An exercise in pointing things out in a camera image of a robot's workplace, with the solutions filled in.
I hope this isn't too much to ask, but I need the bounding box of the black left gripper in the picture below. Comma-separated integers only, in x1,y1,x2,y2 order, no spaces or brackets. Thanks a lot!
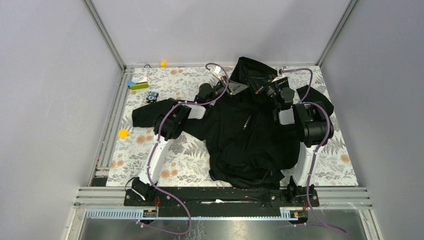
207,76,248,105

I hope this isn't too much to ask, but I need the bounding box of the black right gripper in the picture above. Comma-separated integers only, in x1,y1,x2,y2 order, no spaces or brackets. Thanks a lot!
247,74,280,109

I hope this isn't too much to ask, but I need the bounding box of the black zip-up jacket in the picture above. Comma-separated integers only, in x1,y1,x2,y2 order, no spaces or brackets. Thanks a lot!
131,56,335,189

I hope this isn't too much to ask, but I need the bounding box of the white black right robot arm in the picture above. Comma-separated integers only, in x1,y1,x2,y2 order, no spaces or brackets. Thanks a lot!
247,76,334,207

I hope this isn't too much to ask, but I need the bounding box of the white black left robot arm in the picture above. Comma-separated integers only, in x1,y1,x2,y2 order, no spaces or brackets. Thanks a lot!
126,77,248,206

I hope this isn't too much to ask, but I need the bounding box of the small black blue toy car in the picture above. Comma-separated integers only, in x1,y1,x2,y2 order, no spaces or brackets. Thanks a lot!
146,91,159,104

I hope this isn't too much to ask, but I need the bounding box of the green purple toy block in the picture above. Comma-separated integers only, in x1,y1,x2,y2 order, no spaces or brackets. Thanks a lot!
127,76,149,90

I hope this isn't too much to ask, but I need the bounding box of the floral patterned table mat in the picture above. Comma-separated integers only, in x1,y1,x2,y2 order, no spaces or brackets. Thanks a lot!
106,66,358,187

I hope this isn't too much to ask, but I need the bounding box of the yellow round disc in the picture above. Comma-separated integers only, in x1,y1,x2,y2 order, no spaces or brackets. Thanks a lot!
118,129,129,139

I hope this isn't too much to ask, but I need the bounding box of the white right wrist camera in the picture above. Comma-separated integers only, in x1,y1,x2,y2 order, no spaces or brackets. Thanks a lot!
277,67,287,78

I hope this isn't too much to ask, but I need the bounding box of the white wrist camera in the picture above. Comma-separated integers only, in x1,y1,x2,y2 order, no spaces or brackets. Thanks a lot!
277,67,287,78
210,65,227,82

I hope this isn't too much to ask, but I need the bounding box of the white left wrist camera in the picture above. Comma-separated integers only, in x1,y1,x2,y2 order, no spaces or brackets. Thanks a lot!
210,65,227,82

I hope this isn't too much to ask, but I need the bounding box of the aluminium corner frame post left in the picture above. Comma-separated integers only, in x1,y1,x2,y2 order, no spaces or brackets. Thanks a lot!
82,0,126,71

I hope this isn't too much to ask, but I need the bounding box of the aluminium corner frame post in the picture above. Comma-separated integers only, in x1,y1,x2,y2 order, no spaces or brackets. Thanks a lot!
82,0,126,71
315,0,360,67

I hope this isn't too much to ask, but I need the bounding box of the aluminium corner frame post right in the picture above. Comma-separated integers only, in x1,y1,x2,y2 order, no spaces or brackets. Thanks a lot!
315,0,360,67

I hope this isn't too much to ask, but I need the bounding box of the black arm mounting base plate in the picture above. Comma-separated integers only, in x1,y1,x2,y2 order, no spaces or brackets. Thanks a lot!
123,187,308,218

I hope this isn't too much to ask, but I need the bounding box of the aluminium front rail frame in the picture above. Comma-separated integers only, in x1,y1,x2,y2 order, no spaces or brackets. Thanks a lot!
73,186,382,240

